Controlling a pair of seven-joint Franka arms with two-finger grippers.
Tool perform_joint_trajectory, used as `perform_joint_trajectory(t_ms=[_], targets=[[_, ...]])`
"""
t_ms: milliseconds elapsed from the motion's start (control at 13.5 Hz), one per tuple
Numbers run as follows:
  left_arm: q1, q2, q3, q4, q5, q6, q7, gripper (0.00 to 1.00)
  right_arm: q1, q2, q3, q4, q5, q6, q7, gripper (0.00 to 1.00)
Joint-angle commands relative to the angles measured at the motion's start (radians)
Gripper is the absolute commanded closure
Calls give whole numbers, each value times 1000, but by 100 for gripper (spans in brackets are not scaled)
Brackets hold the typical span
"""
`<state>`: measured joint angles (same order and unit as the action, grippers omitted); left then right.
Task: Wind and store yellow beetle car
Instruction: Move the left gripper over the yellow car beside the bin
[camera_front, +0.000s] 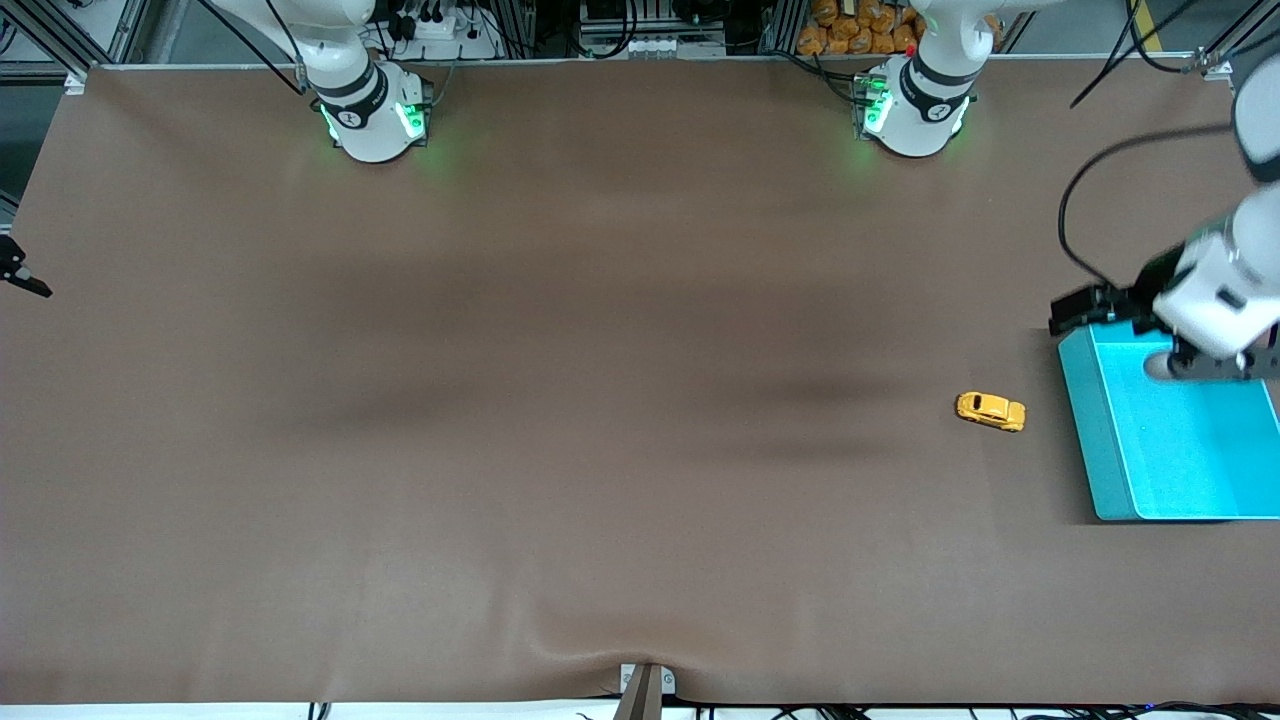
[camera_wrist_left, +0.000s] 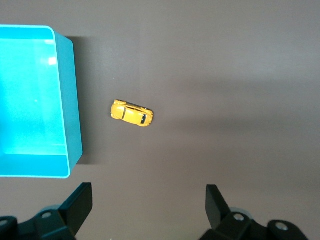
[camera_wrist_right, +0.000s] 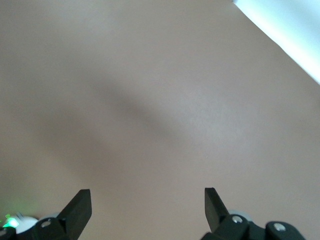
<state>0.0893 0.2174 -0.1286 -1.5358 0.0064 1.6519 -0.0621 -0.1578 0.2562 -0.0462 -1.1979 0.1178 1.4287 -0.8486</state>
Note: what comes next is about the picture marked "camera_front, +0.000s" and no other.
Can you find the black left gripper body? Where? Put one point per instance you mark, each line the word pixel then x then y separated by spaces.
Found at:
pixel 1150 283

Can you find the yellow beetle toy car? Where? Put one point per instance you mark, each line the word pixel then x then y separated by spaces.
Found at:
pixel 990 410

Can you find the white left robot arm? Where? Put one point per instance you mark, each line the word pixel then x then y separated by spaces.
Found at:
pixel 915 120

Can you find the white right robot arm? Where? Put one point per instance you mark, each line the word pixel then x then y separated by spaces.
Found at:
pixel 375 130

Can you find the turquoise plastic bin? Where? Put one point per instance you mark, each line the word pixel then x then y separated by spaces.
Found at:
pixel 1180 450

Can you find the orange snack pile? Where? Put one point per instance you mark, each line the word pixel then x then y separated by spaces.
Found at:
pixel 850 30

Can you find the brown table mat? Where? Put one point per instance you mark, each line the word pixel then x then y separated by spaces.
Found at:
pixel 640 500

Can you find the white power strip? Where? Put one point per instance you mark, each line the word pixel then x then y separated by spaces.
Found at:
pixel 445 35

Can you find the aluminium frame profile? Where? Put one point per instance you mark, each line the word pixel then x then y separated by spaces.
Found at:
pixel 90 30
pixel 1218 60

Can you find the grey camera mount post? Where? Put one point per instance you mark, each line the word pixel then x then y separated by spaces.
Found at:
pixel 645 690

